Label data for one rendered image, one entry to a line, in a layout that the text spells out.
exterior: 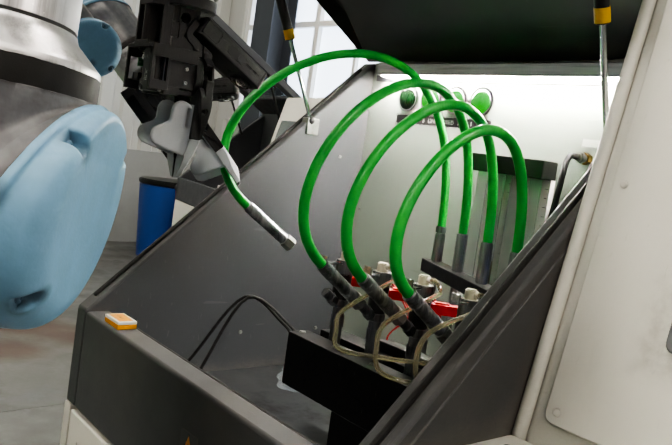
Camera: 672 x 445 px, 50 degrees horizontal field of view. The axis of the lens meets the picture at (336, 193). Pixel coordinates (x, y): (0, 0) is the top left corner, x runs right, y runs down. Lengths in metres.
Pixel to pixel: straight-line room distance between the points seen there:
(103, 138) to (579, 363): 0.59
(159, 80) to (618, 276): 0.54
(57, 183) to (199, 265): 0.98
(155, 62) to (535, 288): 0.49
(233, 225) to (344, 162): 0.28
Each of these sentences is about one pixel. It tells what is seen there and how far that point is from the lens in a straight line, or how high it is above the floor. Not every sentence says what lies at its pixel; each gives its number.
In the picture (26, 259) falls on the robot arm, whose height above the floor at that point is 1.19.
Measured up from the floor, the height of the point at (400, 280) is 1.12.
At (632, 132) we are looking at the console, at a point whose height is 1.32.
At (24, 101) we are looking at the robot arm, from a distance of 0.36.
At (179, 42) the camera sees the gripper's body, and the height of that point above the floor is 1.36.
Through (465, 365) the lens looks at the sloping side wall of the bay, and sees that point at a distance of 0.77.
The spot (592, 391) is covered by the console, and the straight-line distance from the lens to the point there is 0.81.
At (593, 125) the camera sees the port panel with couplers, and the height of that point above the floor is 1.35.
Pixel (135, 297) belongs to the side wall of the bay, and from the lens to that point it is 1.27.
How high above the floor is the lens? 1.25
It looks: 3 degrees down
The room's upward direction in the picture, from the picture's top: 8 degrees clockwise
